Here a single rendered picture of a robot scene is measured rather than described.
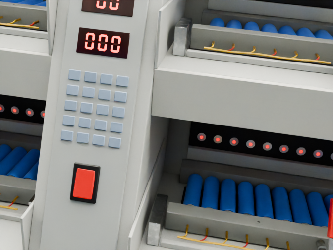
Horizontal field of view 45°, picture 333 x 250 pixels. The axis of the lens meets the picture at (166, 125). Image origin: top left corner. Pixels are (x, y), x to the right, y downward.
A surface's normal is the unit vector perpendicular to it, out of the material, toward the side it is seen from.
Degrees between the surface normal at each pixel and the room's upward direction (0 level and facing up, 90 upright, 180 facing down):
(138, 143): 90
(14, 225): 22
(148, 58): 90
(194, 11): 90
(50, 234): 90
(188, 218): 112
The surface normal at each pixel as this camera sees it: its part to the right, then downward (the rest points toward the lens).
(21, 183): 0.08, -0.90
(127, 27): -0.11, 0.04
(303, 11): -0.15, 0.41
